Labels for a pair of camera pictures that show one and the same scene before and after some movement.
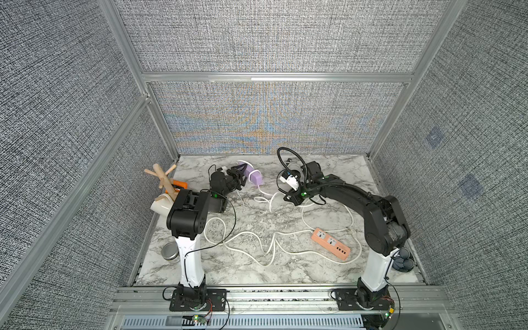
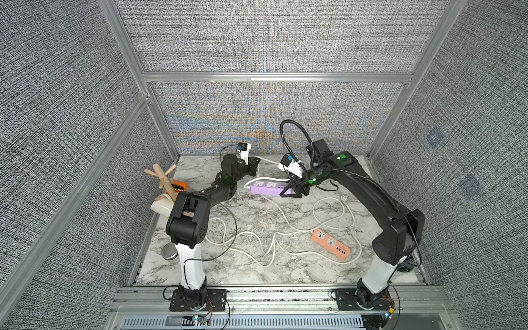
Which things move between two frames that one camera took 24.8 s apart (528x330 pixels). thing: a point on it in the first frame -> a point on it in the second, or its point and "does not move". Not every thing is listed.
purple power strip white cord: x=249 y=175 -> x=286 y=214
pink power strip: x=331 y=243 does not move
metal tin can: x=170 y=251 does not move
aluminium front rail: x=280 y=299 does not move
